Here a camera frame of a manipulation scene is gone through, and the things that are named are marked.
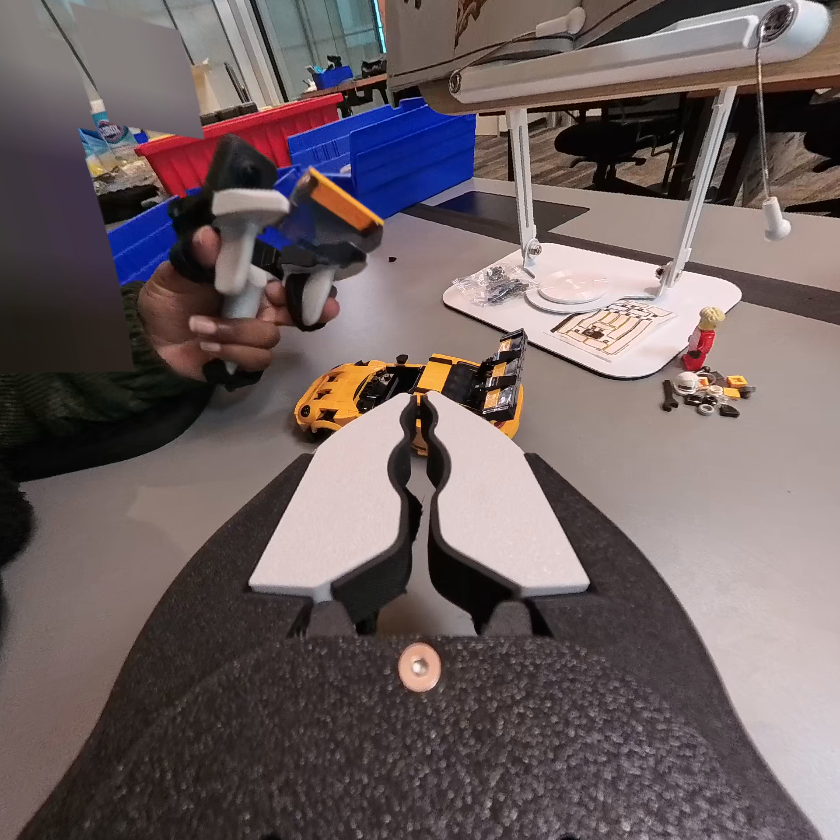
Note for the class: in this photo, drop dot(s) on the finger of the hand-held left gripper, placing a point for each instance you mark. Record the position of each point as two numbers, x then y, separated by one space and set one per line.
249 207
328 261

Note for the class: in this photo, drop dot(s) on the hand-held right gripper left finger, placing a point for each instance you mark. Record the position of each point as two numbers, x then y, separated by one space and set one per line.
328 518

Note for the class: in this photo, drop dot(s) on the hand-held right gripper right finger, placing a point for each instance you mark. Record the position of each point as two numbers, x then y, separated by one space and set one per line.
505 518

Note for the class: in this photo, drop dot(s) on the dark transparent lego windshield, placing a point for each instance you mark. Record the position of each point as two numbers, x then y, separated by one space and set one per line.
308 229

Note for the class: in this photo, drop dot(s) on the yellow lego car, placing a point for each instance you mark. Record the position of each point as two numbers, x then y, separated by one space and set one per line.
341 387

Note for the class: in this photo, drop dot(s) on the yellow black lego spoiler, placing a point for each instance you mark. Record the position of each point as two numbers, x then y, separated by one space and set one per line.
508 374

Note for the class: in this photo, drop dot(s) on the person's left forearm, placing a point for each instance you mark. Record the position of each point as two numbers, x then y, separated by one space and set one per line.
98 407

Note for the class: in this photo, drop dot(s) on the plastic bag of lego parts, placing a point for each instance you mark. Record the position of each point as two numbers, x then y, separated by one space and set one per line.
495 282

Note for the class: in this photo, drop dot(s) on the lego sticker sheet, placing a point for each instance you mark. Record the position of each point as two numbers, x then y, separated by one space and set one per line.
610 328

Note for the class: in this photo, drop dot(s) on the lego instruction booklet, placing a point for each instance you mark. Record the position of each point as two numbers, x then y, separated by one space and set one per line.
420 39

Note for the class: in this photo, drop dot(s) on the white lego helmet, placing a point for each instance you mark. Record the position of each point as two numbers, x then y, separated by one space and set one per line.
687 382

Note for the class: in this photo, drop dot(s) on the red lego minifigure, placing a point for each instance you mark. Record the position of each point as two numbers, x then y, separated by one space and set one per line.
703 344

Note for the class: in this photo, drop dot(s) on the small orange lego piece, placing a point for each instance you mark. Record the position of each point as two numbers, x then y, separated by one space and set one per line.
736 380

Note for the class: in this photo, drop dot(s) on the person's left hand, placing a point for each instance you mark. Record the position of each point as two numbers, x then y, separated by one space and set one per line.
170 315

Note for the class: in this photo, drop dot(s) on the red storage bin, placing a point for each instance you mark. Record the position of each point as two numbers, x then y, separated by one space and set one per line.
249 131

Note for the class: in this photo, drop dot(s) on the black ribbed object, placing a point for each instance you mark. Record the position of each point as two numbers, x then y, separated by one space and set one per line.
128 203

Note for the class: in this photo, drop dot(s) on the disinfectant wipes tub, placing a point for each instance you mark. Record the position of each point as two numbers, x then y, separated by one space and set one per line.
108 134

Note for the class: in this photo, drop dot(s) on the white book stand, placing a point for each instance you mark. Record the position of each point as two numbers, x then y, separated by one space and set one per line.
623 315

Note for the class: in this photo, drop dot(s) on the black office chair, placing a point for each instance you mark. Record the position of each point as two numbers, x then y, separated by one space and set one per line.
604 144

